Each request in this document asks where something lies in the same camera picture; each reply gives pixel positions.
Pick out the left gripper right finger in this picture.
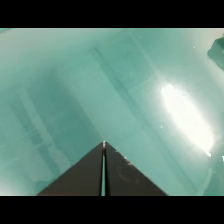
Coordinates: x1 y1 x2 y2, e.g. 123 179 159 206
104 141 168 197

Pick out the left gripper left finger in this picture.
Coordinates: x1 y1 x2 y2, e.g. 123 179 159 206
36 141 104 197

